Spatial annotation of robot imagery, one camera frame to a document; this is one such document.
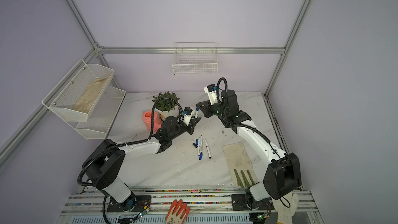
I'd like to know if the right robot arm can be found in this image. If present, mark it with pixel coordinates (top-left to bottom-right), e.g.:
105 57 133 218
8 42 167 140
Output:
197 84 302 201

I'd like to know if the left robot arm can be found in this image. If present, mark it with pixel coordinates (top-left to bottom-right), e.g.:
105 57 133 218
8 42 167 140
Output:
77 117 201 205

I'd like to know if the white pen with blue cap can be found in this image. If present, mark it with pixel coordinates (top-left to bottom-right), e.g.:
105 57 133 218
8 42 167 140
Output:
199 136 203 160

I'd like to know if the white pen right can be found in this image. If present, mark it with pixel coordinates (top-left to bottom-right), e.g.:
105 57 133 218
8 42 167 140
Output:
205 140 212 159

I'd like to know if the white pen blue end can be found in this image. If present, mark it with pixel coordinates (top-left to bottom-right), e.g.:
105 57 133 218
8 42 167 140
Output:
196 138 201 157

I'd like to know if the green potted plant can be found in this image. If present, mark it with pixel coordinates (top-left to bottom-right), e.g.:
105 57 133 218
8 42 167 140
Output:
152 91 180 121

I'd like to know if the pink watering can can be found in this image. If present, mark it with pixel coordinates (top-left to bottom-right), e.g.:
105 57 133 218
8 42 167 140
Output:
142 111 162 133

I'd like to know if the beige green work glove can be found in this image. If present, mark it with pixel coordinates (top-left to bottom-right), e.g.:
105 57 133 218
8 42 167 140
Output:
223 143 258 188

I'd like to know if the orange rubber glove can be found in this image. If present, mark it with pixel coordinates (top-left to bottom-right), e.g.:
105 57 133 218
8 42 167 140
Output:
165 200 190 224

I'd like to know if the white two-tier mesh shelf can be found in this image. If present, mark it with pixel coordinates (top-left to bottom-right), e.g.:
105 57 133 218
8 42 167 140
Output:
42 60 126 140

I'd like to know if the white knit glove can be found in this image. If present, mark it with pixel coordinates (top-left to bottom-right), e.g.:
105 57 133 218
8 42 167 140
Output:
272 193 299 224

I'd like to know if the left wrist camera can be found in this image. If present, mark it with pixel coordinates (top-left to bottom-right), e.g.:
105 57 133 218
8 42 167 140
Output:
183 107 193 126

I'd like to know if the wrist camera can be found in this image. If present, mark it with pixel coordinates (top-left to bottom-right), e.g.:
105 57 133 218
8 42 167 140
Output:
183 107 193 126
204 84 218 105

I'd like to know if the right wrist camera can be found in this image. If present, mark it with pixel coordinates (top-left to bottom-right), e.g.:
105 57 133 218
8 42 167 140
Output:
204 84 218 105

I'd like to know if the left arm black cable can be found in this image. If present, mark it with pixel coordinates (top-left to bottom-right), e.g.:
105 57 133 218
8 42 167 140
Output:
77 97 184 187

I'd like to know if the white wire wall basket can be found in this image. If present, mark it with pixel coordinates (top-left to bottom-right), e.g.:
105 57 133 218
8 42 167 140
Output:
172 42 219 76

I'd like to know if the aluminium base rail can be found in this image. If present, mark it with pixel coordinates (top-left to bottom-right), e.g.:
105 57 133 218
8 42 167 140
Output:
55 186 324 224

